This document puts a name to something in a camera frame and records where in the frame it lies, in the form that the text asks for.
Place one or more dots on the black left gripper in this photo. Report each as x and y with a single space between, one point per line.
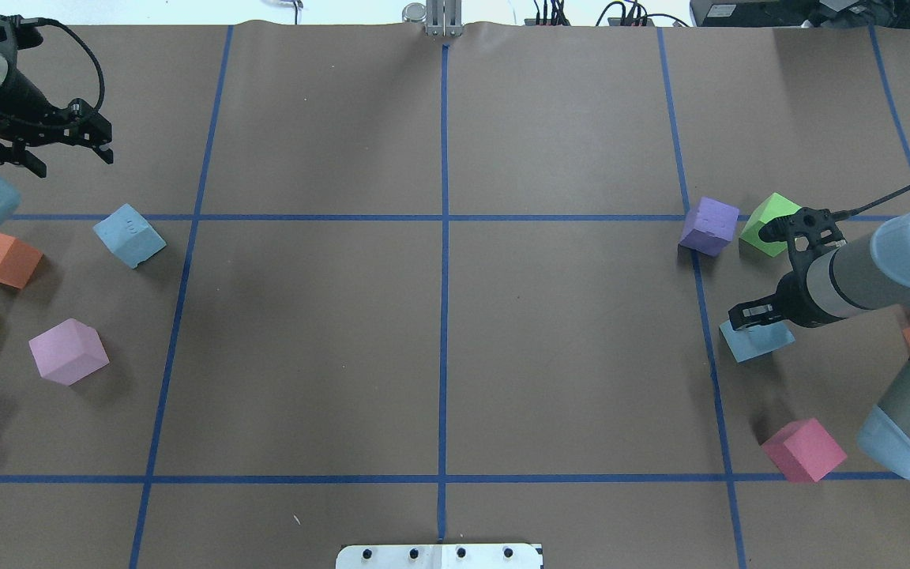
22 101

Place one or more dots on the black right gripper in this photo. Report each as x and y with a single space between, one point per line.
793 299

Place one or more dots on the blue foam block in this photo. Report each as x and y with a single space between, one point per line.
751 342
129 236

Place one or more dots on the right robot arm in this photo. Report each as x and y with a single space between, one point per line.
833 279

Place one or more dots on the purple foam block right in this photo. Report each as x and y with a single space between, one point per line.
709 227

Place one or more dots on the orange foam block left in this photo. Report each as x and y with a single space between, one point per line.
18 261

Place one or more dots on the magenta foam block right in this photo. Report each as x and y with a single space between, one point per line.
803 451

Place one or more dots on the light pink foam block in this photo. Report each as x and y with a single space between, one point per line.
68 352

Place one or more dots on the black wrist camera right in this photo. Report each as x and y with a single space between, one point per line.
808 234

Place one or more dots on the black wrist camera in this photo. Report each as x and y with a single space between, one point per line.
808 234
18 33

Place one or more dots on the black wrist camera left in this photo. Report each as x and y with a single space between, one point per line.
18 33

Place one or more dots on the aluminium frame post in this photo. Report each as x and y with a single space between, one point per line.
443 18

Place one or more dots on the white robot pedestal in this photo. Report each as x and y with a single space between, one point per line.
480 555

